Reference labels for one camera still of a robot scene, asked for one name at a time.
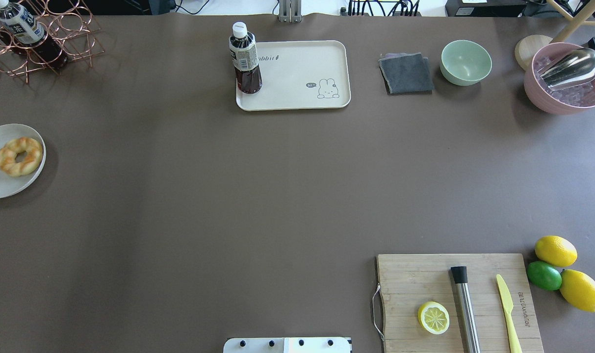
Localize round wooden coaster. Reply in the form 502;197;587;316
514;34;552;70

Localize whole lemon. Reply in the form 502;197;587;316
559;270;595;312
534;235;578;267

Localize copper wire bottle rack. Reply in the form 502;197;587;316
0;0;106;83

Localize mint green bowl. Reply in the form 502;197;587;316
440;40;492;86

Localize metal clamp bracket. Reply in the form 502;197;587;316
279;0;302;23

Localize clear ice cubes pile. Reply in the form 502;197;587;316
538;57;593;105

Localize dark tea bottle on tray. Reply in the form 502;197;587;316
229;22;263;94

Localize lower whole lemon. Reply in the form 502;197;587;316
559;270;595;312

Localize glazed twisted ring donut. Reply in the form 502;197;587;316
0;137;44;177

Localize lemon half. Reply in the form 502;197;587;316
417;301;450;335

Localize wooden stand legs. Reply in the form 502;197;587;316
546;0;595;43

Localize black cables bundle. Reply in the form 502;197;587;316
340;0;423;17

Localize wooden cutting board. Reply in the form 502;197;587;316
377;254;544;353

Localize white oval plate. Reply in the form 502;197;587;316
0;124;47;199

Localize cream rabbit tray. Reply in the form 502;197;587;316
236;40;351;111

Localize steel ice scoop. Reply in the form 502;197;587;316
540;48;595;90

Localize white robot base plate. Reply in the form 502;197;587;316
223;336;353;353

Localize grey folded cloth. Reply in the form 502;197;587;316
378;53;434;95

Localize bottle lying in rack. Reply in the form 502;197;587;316
0;0;69;70

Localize steel muddler black tip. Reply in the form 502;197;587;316
450;266;481;353

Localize upper whole lemon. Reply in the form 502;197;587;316
534;235;578;267

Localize yellow plastic knife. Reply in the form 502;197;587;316
495;274;523;353

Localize pink bowl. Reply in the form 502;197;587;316
524;42;595;115

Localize green lime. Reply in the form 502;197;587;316
526;261;563;291

